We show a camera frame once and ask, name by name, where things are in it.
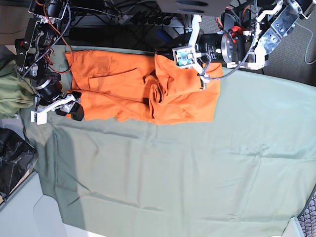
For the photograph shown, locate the white cable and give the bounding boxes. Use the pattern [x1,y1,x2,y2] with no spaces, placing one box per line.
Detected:
[296,22,316,65]

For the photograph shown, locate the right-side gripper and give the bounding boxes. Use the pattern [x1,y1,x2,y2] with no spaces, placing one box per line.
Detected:
[34,91,84,121]

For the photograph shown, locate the orange T-shirt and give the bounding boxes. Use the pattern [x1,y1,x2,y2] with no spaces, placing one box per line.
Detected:
[65,50,223,125]

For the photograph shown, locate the robot arm at right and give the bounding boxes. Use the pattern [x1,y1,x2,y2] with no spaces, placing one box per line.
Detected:
[15,0,84,125]

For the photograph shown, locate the olive green garment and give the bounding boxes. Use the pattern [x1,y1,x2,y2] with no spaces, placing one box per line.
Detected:
[0,58,34,119]

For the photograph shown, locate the grey patterned chair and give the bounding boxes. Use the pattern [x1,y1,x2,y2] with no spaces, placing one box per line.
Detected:
[298,193,316,237]

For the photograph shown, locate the aluminium frame post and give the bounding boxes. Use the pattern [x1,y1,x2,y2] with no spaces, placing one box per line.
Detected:
[179,14,193,33]

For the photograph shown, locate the black power brick left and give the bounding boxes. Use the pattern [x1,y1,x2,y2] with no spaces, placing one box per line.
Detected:
[69,27,104,41]

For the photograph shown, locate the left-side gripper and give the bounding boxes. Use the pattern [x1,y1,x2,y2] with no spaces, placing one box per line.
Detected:
[188,14,211,90]

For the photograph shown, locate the robot arm at left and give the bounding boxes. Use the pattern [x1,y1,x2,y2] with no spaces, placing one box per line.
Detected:
[188,0,316,83]

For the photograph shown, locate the black power strip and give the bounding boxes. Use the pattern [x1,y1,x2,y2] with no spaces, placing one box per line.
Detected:
[130,12,174,25]

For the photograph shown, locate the black plastic bag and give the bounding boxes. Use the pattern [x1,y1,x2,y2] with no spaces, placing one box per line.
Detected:
[0,128,36,201]

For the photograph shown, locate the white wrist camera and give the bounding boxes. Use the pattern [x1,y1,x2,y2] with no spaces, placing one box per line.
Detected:
[172,46,197,69]
[30,111,47,125]

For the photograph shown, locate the green table cloth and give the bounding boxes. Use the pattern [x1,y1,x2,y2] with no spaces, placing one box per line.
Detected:
[21,71,316,237]

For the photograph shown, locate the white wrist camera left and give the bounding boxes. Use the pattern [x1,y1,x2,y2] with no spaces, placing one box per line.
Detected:
[172,46,197,69]

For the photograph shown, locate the blue orange bar clamp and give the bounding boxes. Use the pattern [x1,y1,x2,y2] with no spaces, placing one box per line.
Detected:
[155,29,173,43]

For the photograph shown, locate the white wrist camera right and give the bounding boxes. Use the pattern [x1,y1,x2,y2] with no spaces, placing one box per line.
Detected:
[30,111,47,125]

